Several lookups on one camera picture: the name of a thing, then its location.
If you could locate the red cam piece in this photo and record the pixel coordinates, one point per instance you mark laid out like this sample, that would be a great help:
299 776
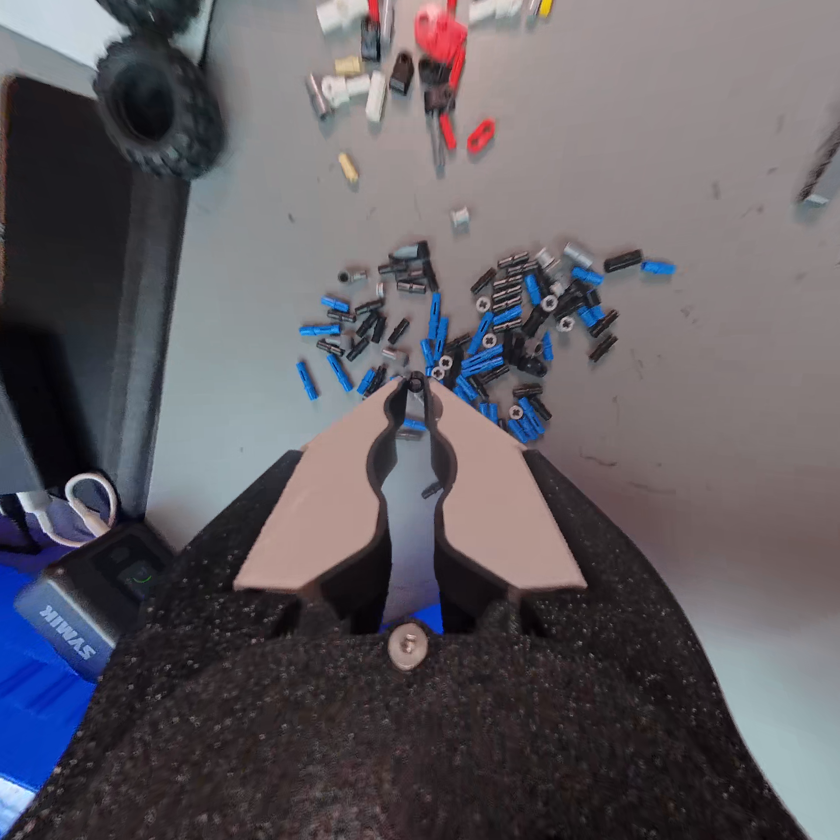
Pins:
441 33

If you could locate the single black connector peg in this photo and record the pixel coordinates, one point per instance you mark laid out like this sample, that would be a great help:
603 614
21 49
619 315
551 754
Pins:
417 382

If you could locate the grey power bank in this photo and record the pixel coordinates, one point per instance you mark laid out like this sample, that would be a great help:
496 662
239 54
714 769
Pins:
79 610

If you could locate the light grey bushing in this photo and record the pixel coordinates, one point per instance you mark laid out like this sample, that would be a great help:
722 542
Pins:
460 218

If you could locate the tan pin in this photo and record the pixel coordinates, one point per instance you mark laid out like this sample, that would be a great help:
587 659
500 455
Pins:
348 168
348 65

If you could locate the grey short axle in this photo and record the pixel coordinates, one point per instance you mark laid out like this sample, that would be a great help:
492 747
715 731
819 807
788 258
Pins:
437 141

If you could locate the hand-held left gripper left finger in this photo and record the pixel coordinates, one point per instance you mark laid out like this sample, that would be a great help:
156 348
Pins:
321 512

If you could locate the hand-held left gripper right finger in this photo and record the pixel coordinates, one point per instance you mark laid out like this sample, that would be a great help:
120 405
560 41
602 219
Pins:
499 518

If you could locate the white cross connector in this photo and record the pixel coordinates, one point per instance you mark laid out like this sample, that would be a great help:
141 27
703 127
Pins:
495 8
338 14
342 89

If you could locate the grey tube connector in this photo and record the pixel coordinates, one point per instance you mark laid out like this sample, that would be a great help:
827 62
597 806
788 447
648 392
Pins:
317 96

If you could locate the grey desk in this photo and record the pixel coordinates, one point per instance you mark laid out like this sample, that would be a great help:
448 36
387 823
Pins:
656 472

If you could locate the white tube connector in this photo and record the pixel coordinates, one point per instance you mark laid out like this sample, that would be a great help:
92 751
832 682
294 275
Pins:
375 97

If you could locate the clear plastic bag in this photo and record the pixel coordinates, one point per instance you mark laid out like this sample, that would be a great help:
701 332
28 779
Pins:
13 797

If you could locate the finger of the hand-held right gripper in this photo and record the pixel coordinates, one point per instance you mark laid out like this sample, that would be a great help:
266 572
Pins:
823 170

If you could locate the large black rubber tire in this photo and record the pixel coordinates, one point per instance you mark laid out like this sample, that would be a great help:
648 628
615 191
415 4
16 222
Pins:
154 131
148 10

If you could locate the small red two-hole beam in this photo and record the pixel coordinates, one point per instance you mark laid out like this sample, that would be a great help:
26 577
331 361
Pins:
481 135

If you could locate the black panel with brown edge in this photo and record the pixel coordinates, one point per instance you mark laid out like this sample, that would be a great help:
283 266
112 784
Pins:
72 262

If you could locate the pile of blue black pins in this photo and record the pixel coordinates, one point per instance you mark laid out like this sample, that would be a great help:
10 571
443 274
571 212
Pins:
489 359

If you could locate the blue plastic crate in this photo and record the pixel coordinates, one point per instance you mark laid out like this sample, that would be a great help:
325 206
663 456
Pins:
33 722

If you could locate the red short axle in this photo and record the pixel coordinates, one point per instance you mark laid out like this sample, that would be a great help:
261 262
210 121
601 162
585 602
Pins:
457 65
448 131

